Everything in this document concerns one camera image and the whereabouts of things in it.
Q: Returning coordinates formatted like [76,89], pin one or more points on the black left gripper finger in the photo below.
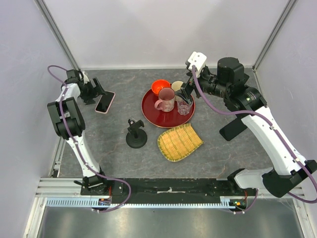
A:
[88,100]
[98,89]

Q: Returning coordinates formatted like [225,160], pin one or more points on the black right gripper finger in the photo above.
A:
[186,95]
[179,93]

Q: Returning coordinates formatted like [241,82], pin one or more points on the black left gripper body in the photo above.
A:
[86,88]

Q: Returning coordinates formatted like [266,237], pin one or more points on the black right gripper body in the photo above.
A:
[191,85]

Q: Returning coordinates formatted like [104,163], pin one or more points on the pink-cased smartphone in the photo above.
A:
[105,102]

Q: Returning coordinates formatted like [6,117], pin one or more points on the black phone stand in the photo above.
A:
[136,137]

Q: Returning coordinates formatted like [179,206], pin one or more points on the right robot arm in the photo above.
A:
[227,93]

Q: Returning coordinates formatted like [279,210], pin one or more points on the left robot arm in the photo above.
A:
[69,124]

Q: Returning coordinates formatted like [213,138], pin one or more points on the cream cup with dark rim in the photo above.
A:
[177,86]

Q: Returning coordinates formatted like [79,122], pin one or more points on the clear glass tumbler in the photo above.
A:
[184,107]

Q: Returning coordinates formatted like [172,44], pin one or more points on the pink floral mug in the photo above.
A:
[166,100]

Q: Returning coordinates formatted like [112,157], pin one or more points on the round red tray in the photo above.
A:
[160,118]

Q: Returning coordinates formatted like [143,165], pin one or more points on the orange bowl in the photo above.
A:
[158,85]

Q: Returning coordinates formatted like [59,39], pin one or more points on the woven bamboo mat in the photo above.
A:
[179,142]

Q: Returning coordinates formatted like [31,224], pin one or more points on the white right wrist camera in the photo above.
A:
[198,60]

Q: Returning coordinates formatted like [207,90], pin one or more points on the aluminium frame rail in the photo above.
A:
[58,187]

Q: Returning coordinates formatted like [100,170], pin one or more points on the grey slotted cable duct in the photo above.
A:
[98,203]

